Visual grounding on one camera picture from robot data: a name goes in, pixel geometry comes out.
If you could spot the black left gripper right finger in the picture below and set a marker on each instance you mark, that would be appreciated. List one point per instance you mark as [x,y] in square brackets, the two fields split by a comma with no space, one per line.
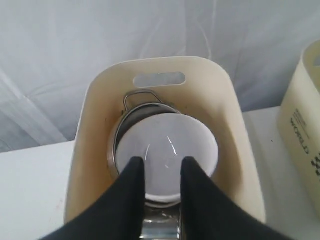
[208,214]

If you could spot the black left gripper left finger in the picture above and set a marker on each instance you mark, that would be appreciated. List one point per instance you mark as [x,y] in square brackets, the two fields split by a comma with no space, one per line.
[117,215]

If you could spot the white plastic bowl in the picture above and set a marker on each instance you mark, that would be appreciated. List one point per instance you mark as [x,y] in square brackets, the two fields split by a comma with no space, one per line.
[163,140]

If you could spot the stainless steel bowl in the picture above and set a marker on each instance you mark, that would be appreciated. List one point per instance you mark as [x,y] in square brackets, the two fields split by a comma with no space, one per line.
[127,121]

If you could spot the steel mug with loop handle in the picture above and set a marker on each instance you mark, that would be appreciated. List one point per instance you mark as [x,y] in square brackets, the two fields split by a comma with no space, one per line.
[140,94]

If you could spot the steel mug with wire handle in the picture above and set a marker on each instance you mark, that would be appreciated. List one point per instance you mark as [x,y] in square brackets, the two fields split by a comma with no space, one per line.
[161,224]

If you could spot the cream bin with black circle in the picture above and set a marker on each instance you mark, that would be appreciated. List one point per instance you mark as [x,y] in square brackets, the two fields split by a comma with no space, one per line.
[207,95]

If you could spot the cream bin with black triangle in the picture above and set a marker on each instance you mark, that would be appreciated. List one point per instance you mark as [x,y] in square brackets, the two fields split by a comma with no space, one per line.
[299,115]

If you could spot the white backdrop curtain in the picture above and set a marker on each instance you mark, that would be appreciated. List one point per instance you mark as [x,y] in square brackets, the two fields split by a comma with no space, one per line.
[50,51]

